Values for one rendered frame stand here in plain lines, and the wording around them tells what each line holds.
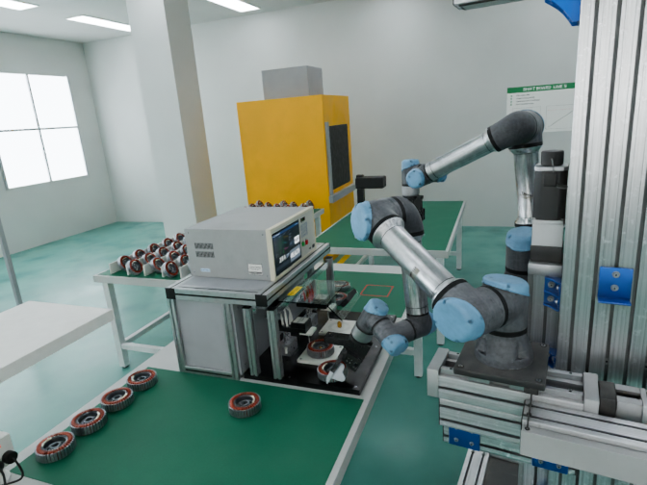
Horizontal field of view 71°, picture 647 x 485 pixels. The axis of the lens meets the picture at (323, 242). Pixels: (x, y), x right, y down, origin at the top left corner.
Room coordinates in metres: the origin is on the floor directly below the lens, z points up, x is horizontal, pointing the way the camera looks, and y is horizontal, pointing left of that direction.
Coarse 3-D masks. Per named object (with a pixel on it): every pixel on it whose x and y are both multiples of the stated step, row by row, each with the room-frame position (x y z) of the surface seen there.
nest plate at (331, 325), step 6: (324, 324) 1.94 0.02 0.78; (330, 324) 1.93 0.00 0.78; (336, 324) 1.93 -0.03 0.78; (342, 324) 1.93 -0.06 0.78; (348, 324) 1.92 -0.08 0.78; (324, 330) 1.88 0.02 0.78; (330, 330) 1.88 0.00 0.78; (336, 330) 1.87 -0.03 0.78; (342, 330) 1.87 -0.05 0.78; (348, 330) 1.86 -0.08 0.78
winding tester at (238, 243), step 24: (240, 216) 1.97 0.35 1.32; (264, 216) 1.93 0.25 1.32; (288, 216) 1.89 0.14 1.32; (312, 216) 2.04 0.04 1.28; (192, 240) 1.78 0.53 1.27; (216, 240) 1.74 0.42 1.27; (240, 240) 1.70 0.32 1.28; (264, 240) 1.66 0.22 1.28; (312, 240) 2.02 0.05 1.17; (192, 264) 1.79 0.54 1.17; (216, 264) 1.75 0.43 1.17; (240, 264) 1.71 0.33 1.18; (264, 264) 1.67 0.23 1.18
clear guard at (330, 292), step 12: (312, 288) 1.68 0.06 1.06; (324, 288) 1.67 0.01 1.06; (336, 288) 1.66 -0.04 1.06; (348, 288) 1.69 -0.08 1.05; (276, 300) 1.58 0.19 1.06; (288, 300) 1.57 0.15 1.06; (300, 300) 1.56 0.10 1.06; (312, 300) 1.56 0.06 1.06; (324, 300) 1.55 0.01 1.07; (336, 300) 1.57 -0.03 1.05; (336, 312) 1.51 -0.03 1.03; (348, 312) 1.55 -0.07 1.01
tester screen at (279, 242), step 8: (296, 224) 1.87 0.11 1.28; (280, 232) 1.73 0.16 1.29; (288, 232) 1.79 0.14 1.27; (296, 232) 1.86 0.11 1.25; (272, 240) 1.66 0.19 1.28; (280, 240) 1.72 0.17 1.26; (288, 240) 1.79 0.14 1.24; (280, 248) 1.72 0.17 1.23; (288, 248) 1.78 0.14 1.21; (280, 256) 1.71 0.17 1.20; (288, 256) 1.77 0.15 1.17; (280, 264) 1.70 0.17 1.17; (288, 264) 1.77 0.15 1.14
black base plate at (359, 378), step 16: (320, 320) 2.01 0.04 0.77; (304, 336) 1.86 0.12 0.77; (320, 336) 1.85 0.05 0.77; (368, 352) 1.67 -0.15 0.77; (288, 368) 1.60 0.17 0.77; (304, 368) 1.59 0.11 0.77; (368, 368) 1.56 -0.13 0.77; (288, 384) 1.52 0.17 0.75; (304, 384) 1.49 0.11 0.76; (320, 384) 1.47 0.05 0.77; (336, 384) 1.46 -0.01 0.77; (352, 384) 1.46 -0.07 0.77
